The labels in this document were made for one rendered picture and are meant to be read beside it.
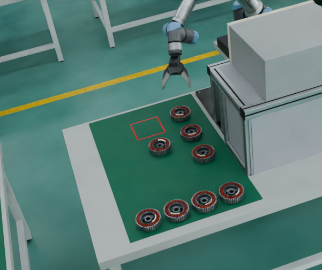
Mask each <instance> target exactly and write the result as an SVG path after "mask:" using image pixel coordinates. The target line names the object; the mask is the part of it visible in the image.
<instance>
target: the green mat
mask: <svg viewBox="0 0 322 270"><path fill-rule="evenodd" d="M177 106H187V107H189V108H190V110H191V117H190V118H189V119H187V120H186V121H182V122H175V121H173V120H172V119H171V117H170V111H171V110H172V108H174V107H177ZM156 116H157V117H158V118H159V120H160V122H161V124H162V125H163V127H164V129H165V131H166V132H165V133H161V132H164V130H163V128H162V126H161V125H160V123H159V121H158V119H157V118H153V117H156ZM149 118H152V119H149ZM146 119H149V120H146ZM143 120H146V121H143ZM140 121H143V122H140ZM136 122H140V123H136ZM133 123H136V124H133ZM130 124H132V127H133V129H134V131H135V133H136V135H137V138H138V139H141V138H145V137H148V138H145V139H142V140H138V141H137V139H136V137H135V135H134V133H133V131H132V129H131V126H130ZM190 124H197V125H199V126H200V127H201V128H202V133H203V135H202V137H201V138H200V139H198V140H196V141H185V140H183V139H182V138H181V133H180V130H181V128H182V127H184V126H186V125H190ZM89 127H90V129H91V132H92V135H93V138H94V141H95V144H96V147H97V149H98V152H99V155H100V158H101V161H102V164H103V167H104V170H105V172H106V175H107V178H108V181H109V184H110V187H111V190H112V192H113V195H114V198H115V201H116V204H117V207H118V210H119V213H120V215H121V218H122V221H123V224H124V227H125V230H126V233H127V235H128V238H129V241H130V243H133V242H136V241H139V240H141V239H144V238H148V237H151V236H154V235H157V234H160V233H163V232H165V231H168V230H172V229H175V228H178V227H181V226H184V225H186V224H189V223H193V222H196V221H199V220H202V219H205V218H208V217H210V216H213V215H217V214H220V213H223V212H226V211H229V210H231V209H234V208H238V207H241V206H244V205H247V204H250V203H253V202H255V201H258V200H262V199H263V198H262V196H261V195H260V193H259V192H258V191H257V189H256V188H255V186H254V185H253V184H252V182H251V181H250V179H249V178H248V176H247V175H246V173H245V172H244V170H243V169H242V167H241V166H240V165H239V163H238V162H237V160H236V159H235V157H234V156H233V154H232V153H231V151H230V150H229V148H228V147H227V145H226V144H225V143H224V141H223V140H222V138H221V137H220V135H219V134H218V132H217V131H216V129H215V128H214V126H213V125H212V123H211V122H210V121H209V119H208V118H207V116H206V115H205V113H204V112H203V111H202V109H201V108H200V106H199V104H198V103H197V102H196V100H195V99H194V97H193V96H192V94H188V95H185V96H181V97H177V98H174V99H171V100H168V101H164V102H160V103H157V104H154V105H151V106H147V107H144V108H140V109H137V110H133V111H129V112H126V113H123V114H120V115H117V116H113V117H109V118H106V119H102V120H100V121H96V122H93V123H89ZM158 133H161V134H158ZM155 134H158V135H155ZM152 135H155V136H152ZM149 136H152V137H149ZM156 138H166V139H168V140H170V143H171V150H170V152H169V153H167V154H165V155H162V156H161V155H160V156H156V155H153V154H151V153H150V151H149V146H148V145H149V143H150V142H151V141H152V140H153V139H156ZM202 144H203V145H204V144H207V145H211V146H212V147H213V148H214V150H215V158H214V159H213V160H212V161H210V162H208V163H198V162H195V161H194V160H193V158H192V150H193V148H195V147H196V146H198V145H202ZM227 182H236V183H240V184H241V185H242V186H243V187H244V198H243V200H242V201H240V202H238V203H234V204H231V203H230V204H229V203H228V204H227V203H225V202H223V201H221V199H220V197H219V188H220V186H221V185H223V184H224V183H227ZM200 191H211V192H213V193H214V194H215V195H216V197H217V203H218V204H217V206H216V208H215V209H214V210H212V211H211V212H209V213H208V212H207V213H201V212H200V213H199V212H197V211H195V210H194V209H193V207H192V202H191V199H192V196H193V195H194V194H195V193H197V192H200ZM175 199H176V200H177V199H178V200H179V199H180V200H184V201H186V203H188V205H189V210H190V214H189V216H188V218H186V219H185V220H183V221H181V222H170V221H169V220H167V219H166V218H165V216H164V211H163V209H164V206H165V204H167V203H168V202H169V201H171V200H175ZM148 208H149V209H150V208H151V209H152V208H153V209H156V210H157V211H159V212H160V214H161V219H162V222H161V224H160V226H159V227H158V228H157V229H156V230H154V231H149V232H144V231H141V230H139V229H138V228H137V225H136V221H135V218H136V215H137V214H138V213H139V212H140V211H142V210H143V209H148Z"/></svg>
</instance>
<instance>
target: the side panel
mask: <svg viewBox="0 0 322 270"><path fill-rule="evenodd" d="M220 96H221V109H222V120H223V132H224V143H225V144H226V145H227V147H228V148H229V150H230V151H231V153H232V154H233V156H234V157H235V159H236V160H237V162H238V163H239V165H240V166H241V167H242V169H243V170H244V172H245V173H246V174H247V176H250V175H253V154H252V132H251V119H248V120H244V119H243V118H242V117H241V116H240V114H239V113H238V112H237V110H236V109H235V108H234V106H233V105H232V104H231V103H230V102H229V100H228V99H227V98H226V96H225V95H224V94H223V93H222V91H221V90H220Z"/></svg>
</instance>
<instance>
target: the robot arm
mask: <svg viewBox="0 0 322 270"><path fill-rule="evenodd" d="M197 1H198V0H182V2H181V4H180V6H179V7H178V9H177V11H176V13H175V15H174V16H173V18H172V20H171V22H170V23H166V24H165V25H164V26H163V29H162V31H163V33H164V35H165V36H167V37H168V46H167V48H168V51H169V55H170V56H171V57H170V60H169V65H168V66H167V68H166V69H165V71H164V73H163V78H162V90H163V89H164V87H165V84H166V83H167V80H168V79H169V78H170V75H171V76H174V75H181V76H182V77H183V78H184V79H185V81H186V82H187V83H188V86H189V87H190V88H191V81H190V78H189V75H188V71H187V69H186V68H185V67H184V65H183V63H181V59H180V55H181V54H182V43H188V44H195V43H197V41H198V38H199V35H198V32H196V31H194V30H190V29H187V28H183V26H184V24H185V22H186V21H187V19H188V17H189V15H190V13H191V12H192V10H193V8H194V6H195V4H196V3H197ZM270 11H272V9H271V8H269V7H266V6H264V4H263V3H262V2H261V1H259V0H237V1H235V2H234V3H233V14H234V21H237V20H241V19H244V18H248V17H252V16H256V15H259V14H262V13H266V12H270Z"/></svg>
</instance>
